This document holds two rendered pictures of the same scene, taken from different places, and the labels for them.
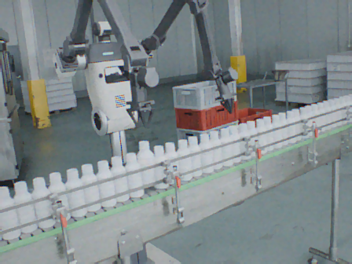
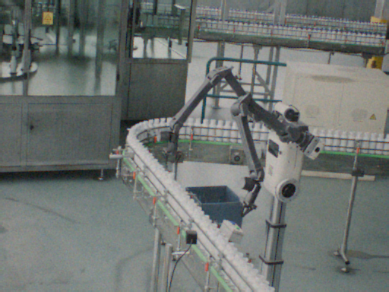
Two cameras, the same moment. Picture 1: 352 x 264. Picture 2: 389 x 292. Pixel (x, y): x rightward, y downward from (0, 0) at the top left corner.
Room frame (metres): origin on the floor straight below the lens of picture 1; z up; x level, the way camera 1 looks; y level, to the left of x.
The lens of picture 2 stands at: (2.63, -4.20, 2.79)
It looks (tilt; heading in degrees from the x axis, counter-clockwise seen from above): 17 degrees down; 104
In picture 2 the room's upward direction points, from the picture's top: 6 degrees clockwise
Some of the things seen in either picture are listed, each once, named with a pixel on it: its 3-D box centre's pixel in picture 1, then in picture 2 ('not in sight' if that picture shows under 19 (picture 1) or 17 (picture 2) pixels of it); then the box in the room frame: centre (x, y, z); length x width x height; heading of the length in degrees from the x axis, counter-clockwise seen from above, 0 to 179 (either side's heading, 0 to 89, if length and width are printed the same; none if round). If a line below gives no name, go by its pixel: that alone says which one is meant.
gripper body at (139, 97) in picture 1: (139, 96); (172, 146); (1.40, 0.12, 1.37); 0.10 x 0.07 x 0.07; 36
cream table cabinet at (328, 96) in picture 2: not in sight; (330, 120); (2.02, 4.48, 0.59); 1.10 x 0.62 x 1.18; 18
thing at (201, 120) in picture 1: (207, 114); not in sight; (4.18, -0.36, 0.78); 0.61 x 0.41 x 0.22; 133
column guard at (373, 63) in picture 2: not in sight; (377, 46); (2.24, 10.91, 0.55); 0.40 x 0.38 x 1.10; 36
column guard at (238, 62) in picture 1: (238, 74); not in sight; (11.64, -2.05, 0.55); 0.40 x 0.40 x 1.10; 36
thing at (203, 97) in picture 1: (205, 93); not in sight; (4.17, -0.36, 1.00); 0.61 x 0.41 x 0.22; 133
